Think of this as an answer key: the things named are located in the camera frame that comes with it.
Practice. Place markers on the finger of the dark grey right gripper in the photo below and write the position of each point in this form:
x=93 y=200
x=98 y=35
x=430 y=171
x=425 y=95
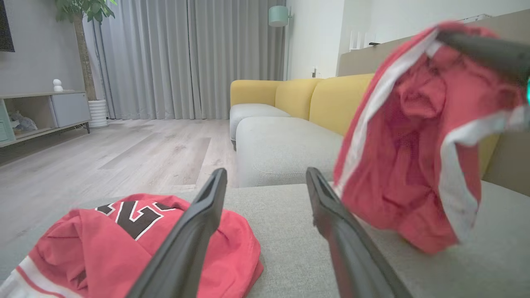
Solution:
x=497 y=54

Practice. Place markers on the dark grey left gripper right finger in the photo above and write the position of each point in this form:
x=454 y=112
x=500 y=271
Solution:
x=356 y=265

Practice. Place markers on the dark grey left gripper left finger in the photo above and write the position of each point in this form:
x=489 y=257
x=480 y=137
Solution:
x=186 y=248

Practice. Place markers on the red jersey with white sleeves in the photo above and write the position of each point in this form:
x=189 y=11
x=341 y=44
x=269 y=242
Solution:
x=103 y=256

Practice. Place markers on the red shorts with white trim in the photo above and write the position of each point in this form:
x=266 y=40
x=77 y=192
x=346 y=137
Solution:
x=393 y=165

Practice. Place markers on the white slatted rack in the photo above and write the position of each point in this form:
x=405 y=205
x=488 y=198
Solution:
x=362 y=41

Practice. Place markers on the white ribbed plant pot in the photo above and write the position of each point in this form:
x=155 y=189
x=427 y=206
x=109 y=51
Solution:
x=98 y=114

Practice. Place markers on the grey wooden TV cabinet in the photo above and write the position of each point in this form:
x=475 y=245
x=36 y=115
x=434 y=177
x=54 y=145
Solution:
x=70 y=109

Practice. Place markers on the grey pleated curtain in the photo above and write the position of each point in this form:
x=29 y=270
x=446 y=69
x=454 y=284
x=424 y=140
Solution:
x=165 y=62

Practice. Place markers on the grey plush toy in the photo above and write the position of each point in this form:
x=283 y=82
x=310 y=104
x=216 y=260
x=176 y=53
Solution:
x=24 y=123

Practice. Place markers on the small white round device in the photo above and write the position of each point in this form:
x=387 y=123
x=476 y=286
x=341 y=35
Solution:
x=57 y=85

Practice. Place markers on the green potted tree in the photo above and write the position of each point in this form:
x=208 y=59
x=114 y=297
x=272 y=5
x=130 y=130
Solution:
x=84 y=62

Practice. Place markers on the teal shade floor lamp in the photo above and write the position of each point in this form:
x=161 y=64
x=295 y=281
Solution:
x=277 y=16

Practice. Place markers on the black flat television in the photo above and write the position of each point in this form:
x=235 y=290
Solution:
x=5 y=29

